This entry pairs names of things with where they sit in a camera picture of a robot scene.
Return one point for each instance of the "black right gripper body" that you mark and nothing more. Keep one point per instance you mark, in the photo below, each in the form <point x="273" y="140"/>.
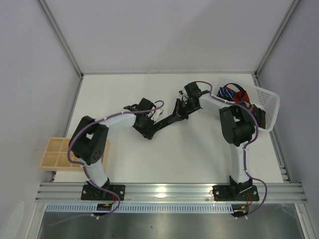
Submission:
<point x="182" y="109"/>

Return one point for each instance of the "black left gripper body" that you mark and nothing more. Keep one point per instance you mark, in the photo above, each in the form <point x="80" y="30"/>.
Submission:
<point x="149" y="130"/>

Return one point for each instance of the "black tie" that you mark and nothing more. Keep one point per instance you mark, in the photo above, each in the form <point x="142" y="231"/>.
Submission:
<point x="162" y="124"/>

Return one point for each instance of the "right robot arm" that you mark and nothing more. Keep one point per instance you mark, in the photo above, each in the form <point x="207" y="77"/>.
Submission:
<point x="239" y="129"/>

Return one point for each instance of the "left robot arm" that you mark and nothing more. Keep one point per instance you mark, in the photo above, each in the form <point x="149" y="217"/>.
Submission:
<point x="87" y="144"/>

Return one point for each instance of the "blue striped tie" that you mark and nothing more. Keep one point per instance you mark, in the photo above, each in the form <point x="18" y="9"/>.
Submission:
<point x="226" y="93"/>

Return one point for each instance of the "red tie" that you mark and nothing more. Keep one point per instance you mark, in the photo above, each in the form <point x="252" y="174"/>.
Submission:
<point x="241" y="96"/>

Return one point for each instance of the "dark patterned tie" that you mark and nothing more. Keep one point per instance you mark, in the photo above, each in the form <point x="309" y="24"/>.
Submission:
<point x="258" y="113"/>

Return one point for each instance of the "white plastic basket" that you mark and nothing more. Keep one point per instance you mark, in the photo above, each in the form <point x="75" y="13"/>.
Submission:
<point x="262" y="98"/>

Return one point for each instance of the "wooden compartment tray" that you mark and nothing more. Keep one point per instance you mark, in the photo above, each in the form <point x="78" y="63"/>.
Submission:
<point x="55" y="156"/>

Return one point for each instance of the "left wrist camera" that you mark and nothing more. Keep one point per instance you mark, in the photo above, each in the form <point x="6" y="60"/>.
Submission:
<point x="156" y="114"/>

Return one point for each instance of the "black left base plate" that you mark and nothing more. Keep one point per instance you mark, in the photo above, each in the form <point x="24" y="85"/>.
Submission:
<point x="91" y="193"/>

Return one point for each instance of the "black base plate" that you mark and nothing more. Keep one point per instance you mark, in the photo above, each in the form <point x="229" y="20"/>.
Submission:
<point x="91" y="193"/>
<point x="230" y="193"/>

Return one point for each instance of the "white slotted cable duct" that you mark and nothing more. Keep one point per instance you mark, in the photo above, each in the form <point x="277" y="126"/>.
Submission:
<point x="141" y="208"/>

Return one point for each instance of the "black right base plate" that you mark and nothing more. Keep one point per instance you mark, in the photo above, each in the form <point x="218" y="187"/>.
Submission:
<point x="230" y="193"/>

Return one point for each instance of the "aluminium mounting rail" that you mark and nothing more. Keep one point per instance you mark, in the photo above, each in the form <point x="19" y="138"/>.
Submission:
<point x="170" y="192"/>

